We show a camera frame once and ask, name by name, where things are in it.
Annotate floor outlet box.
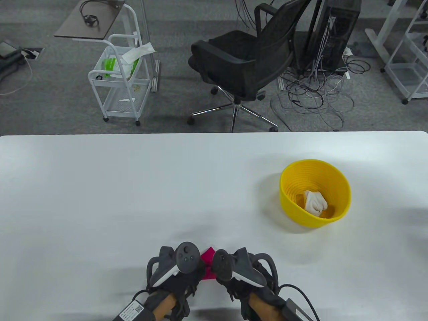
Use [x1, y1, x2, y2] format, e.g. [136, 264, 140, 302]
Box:
[20, 47, 43, 61]

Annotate white metal rack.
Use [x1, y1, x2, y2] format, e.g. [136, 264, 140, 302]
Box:
[385, 0, 428, 105]

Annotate tangle of floor cables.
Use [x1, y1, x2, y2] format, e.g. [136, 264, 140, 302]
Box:
[270, 50, 371, 131]

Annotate white power strip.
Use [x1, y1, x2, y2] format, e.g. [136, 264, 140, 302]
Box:
[343, 47, 353, 81]

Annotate person's left hand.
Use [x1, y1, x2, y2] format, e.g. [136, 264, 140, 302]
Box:
[148, 265, 205, 297]

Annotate person's right forearm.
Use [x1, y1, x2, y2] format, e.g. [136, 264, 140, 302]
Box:
[249, 293, 283, 321]

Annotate white desk leg frame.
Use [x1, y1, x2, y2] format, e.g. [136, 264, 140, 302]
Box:
[364, 0, 407, 72]

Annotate person's right hand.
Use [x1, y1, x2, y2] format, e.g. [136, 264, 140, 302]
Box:
[217, 260, 287, 302]

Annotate black office chair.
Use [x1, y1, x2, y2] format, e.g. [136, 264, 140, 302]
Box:
[187, 0, 313, 132]

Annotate black headphones with cable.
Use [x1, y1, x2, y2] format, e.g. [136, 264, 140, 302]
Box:
[79, 0, 101, 32]

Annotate white rolling cart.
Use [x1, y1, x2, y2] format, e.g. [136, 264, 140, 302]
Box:
[88, 3, 151, 127]

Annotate person's left forearm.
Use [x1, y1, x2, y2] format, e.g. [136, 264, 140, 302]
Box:
[154, 294, 178, 319]

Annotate grey side table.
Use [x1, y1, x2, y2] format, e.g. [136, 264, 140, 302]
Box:
[53, 0, 126, 40]

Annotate yellow ribbed basket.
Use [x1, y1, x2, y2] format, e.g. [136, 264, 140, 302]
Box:
[280, 159, 351, 229]

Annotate green packet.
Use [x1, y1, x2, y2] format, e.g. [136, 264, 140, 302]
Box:
[102, 58, 139, 79]

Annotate grey and white controller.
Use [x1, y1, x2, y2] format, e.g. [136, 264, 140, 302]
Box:
[146, 241, 205, 288]
[212, 247, 279, 288]

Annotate white paper sheet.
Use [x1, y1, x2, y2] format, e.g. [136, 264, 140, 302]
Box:
[120, 42, 156, 64]

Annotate hanging black cables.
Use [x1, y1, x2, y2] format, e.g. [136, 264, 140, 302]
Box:
[234, 0, 259, 32]

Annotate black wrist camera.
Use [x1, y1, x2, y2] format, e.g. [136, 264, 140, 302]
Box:
[238, 296, 258, 320]
[171, 296, 191, 321]

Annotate white floor cable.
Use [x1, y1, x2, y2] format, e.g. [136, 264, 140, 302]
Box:
[0, 55, 33, 97]

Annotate black computer tower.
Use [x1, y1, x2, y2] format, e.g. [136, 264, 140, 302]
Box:
[306, 0, 362, 72]

